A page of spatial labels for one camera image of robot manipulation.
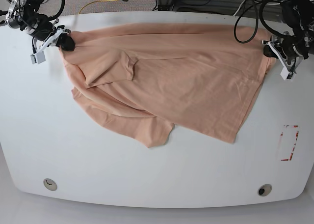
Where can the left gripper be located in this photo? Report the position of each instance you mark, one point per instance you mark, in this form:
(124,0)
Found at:
(290,51)

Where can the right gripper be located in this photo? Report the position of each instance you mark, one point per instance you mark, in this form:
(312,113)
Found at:
(41,29)

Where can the peach T-shirt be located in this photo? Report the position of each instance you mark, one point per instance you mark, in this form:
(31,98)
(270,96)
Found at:
(139,80)

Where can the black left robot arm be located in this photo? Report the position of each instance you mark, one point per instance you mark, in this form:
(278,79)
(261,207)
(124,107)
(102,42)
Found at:
(291,24)

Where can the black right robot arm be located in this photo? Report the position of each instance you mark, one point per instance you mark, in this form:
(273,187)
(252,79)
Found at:
(24,15)

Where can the red tape rectangle marking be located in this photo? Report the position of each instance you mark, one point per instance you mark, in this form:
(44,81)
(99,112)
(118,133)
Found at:
(288,140)

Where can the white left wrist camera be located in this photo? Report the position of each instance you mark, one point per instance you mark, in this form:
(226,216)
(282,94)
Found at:
(287,75)

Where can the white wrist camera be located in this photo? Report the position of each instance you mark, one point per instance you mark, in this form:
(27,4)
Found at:
(287,75)
(38,58)

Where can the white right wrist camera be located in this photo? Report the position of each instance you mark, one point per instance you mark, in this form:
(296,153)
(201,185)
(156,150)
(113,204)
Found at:
(38,58)

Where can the right table cable grommet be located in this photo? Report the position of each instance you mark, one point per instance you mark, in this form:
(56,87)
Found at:
(264,190)

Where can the table cable grommet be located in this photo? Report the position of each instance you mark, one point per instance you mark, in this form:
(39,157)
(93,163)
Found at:
(50,184)
(264,190)

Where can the left table cable grommet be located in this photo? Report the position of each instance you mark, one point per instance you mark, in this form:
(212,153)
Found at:
(50,184)

